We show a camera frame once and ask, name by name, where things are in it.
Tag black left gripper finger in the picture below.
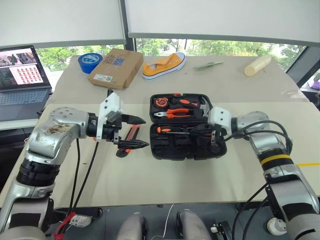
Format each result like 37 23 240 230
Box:
117 140 150 151
122 114 147 125

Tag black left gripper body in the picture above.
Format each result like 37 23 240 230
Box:
102 115 124 145

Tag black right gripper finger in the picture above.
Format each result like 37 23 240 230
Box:
194 144 218 154
191 124 213 137

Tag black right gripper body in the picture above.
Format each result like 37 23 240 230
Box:
209 124 227 148

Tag black orange utility knife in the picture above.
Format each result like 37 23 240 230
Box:
116 124 141 158

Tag black plastic tool case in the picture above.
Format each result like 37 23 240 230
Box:
149 93 228 161

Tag silver headed hammer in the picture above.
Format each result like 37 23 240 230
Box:
199 96 214 118

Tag slim orange black screwdriver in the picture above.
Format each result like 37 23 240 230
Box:
156 126 196 135

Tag orange black tape measure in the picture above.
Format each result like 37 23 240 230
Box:
153 96 170 109

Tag thick orange black screwdriver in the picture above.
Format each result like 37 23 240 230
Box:
171 97 201 110

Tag large beige table sheet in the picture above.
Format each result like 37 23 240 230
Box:
0 101 320 208

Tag beige table sheet with clutter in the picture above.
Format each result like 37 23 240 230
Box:
46 55 311 105

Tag brown cardboard box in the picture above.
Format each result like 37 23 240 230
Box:
87 48 145 90

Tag yellow canvas shoe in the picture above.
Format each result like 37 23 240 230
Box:
141 51 187 81

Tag green comb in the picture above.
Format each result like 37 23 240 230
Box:
192 61 225 71

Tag blue tape roll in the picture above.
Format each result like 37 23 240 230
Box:
77 52 103 75

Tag grey rounded shape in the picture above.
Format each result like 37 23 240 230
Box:
116 213 147 240
177 209 212 240

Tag cream cylindrical bottle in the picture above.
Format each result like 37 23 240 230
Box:
244 54 273 77

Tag open grey laptop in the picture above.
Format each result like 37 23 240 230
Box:
0 44 53 122

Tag white crumpled object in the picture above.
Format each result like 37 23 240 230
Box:
69 214 92 228

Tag white side desk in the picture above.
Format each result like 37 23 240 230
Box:
0 117 41 131

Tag white round roll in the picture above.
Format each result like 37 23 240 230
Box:
266 217 288 236

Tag purple object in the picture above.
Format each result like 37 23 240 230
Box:
309 74 320 91

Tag wide white roller blind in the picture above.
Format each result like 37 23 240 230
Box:
123 0 320 48

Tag narrow white roller blind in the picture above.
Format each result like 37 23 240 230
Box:
0 0 127 50

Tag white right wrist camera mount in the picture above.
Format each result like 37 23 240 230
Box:
207 106 233 133

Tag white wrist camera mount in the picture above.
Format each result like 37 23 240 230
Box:
96 92 125 143
207 106 233 133

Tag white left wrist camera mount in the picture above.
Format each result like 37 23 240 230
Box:
96 92 125 143

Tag orange handled pliers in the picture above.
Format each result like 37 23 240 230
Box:
153 107 193 120

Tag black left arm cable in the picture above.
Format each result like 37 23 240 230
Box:
71 88 115 211
68 137 81 211

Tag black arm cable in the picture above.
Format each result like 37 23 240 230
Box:
71 88 115 211
234 129 292 240
224 120 294 240
68 137 81 211

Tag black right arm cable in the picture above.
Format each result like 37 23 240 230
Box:
234 129 292 240
224 120 294 240

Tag dark window frame post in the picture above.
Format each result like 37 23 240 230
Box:
118 0 137 52

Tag thin white cable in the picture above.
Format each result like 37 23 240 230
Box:
152 204 175 240

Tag black bracket with white knob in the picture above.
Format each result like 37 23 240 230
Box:
210 221 237 240

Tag red cable tie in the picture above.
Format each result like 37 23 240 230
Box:
53 211 76 240

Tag dark slanted window frame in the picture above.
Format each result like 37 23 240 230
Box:
286 46 320 88

